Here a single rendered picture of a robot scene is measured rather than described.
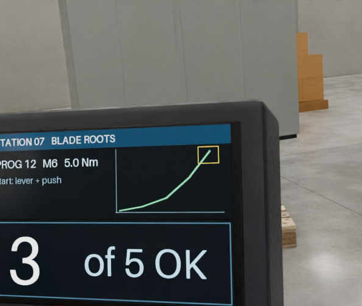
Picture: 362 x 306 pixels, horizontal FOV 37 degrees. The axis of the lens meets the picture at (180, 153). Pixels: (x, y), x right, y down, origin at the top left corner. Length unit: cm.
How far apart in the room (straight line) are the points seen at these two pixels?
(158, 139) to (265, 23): 611
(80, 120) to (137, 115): 4
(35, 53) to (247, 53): 701
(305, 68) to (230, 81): 281
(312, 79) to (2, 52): 677
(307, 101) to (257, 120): 859
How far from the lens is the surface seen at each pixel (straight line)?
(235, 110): 32
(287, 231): 335
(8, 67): 1249
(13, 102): 1253
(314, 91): 902
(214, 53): 618
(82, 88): 587
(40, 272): 36
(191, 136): 32
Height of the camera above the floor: 129
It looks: 12 degrees down
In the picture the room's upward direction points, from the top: 5 degrees counter-clockwise
